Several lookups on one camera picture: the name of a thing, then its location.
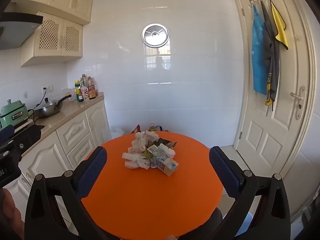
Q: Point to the clear plastic jug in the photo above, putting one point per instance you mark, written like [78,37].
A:
[68,95]

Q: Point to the red bag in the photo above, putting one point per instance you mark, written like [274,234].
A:
[135,129]

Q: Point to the yellow cloth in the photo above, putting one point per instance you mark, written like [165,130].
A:
[280,27]

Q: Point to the white plastic bag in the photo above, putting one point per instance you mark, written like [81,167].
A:
[117,132]

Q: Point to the cream lattice door cabinet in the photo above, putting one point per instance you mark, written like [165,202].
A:
[50,40]

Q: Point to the person's left forearm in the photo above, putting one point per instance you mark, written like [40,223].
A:
[11,217]

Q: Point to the cream base cabinets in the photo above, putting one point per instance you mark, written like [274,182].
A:
[75,135]

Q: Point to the clear plastic bag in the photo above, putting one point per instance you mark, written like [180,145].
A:
[141,141]

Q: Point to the light blue waste bin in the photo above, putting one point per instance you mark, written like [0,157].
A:
[246,221]

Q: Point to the yellow cooking oil bottle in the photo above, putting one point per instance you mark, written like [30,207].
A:
[152,127]

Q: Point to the dark snack wrapper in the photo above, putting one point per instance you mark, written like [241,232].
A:
[167,143]

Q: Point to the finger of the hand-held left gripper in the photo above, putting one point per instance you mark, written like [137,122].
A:
[6,132]

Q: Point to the white wall socket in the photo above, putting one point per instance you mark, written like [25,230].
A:
[47,89]

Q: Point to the large white tissue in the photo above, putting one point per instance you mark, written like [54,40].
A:
[132,158]

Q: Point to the grey apron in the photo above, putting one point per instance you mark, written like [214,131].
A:
[272,62]

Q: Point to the orange round table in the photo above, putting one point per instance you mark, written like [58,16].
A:
[140,200]

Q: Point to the small white tissue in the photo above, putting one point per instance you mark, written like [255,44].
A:
[169,152]

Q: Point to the green electric cooker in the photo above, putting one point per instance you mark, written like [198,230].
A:
[12,112]

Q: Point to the beige kitchen countertop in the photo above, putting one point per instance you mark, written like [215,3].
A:
[72,110]

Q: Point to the dark range hood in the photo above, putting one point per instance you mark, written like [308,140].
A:
[17,30]

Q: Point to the green and yellow bottle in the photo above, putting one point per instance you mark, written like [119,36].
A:
[78,92]

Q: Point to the blue plastic apron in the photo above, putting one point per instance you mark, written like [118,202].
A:
[258,55]

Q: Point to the cream panelled door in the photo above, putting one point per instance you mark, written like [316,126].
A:
[285,140]

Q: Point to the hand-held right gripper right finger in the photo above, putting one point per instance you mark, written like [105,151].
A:
[226,172]

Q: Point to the dark brown bag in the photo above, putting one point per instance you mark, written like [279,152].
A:
[161,128]

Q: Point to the black cooktop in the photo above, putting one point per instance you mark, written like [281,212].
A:
[32,127]

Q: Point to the small drink carton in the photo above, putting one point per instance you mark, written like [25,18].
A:
[163,161]

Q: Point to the round metal wall disc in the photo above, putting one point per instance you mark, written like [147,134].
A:
[155,35]

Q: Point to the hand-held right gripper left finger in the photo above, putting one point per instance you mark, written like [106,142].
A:
[91,172]

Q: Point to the green and red snack wrapper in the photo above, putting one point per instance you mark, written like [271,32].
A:
[147,156]

